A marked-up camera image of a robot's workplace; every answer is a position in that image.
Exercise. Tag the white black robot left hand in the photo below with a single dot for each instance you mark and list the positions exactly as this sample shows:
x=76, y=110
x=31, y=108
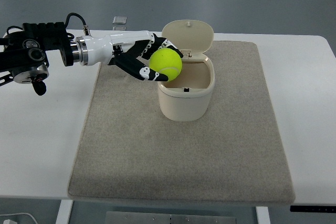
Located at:
x=123, y=50

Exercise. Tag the yellow-green tennis ball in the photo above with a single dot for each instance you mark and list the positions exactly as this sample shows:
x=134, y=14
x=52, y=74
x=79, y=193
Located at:
x=166, y=61

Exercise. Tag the small metal floor plate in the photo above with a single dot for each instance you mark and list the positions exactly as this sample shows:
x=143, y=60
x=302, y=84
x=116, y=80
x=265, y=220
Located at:
x=119, y=28

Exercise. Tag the metal floor socket plate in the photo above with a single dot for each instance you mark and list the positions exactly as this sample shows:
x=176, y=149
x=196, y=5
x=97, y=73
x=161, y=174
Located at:
x=119, y=20

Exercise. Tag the beige lidded plastic bin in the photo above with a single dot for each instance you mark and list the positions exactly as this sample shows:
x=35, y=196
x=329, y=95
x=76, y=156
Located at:
x=187, y=97

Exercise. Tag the grey felt table mat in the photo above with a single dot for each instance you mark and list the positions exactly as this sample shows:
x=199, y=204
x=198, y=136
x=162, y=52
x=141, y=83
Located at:
x=233, y=154

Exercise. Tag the white left table leg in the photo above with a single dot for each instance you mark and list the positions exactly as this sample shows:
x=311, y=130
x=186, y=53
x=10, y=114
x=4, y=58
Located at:
x=64, y=212

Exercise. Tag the white table leg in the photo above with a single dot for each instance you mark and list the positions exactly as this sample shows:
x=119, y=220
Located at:
x=263, y=215
x=64, y=212

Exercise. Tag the white right table leg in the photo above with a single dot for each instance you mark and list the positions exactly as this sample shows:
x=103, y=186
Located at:
x=263, y=215

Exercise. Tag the black desk control panel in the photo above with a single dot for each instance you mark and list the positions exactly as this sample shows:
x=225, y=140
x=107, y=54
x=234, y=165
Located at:
x=313, y=209

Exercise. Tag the grey metal base plate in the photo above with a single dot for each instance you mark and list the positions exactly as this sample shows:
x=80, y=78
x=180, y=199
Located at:
x=140, y=217

